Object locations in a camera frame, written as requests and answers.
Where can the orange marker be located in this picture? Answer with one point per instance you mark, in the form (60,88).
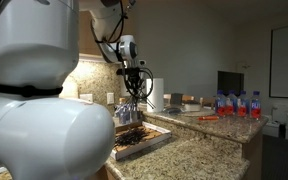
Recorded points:
(208,118)

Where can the wooden wall cabinet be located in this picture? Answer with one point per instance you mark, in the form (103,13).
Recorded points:
(87,40)

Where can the black zip tie bundle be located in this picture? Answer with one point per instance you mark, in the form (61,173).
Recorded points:
(147,102)

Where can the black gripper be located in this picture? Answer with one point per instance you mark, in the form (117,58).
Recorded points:
(133,81)

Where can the glass jar with wooden lid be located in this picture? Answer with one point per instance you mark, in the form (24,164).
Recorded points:
(121,100)

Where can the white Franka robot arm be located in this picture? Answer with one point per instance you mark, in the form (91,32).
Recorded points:
(34,133)

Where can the shallow cardboard box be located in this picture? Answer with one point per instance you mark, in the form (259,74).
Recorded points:
(157,135)

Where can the white wall switch plate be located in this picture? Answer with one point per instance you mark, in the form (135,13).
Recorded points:
(110,98)

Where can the dark flat screen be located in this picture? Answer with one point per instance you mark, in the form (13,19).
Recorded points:
(230,83)

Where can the dark crumpled object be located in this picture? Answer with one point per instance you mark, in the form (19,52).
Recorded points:
(173,110)

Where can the clear blue-capped water bottle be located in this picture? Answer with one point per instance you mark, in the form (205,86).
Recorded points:
(127,114)
(120,115)

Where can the white wall outlet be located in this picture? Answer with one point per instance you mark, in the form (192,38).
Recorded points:
(86,97)

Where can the white paper towel roll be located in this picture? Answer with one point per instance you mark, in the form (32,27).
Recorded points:
(157,95)

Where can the black zip tie pile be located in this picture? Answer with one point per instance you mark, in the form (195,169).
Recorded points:
(132,136)

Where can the Fiji water bottle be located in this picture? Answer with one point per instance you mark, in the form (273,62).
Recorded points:
(256,107)
(242,106)
(231,105)
(220,105)

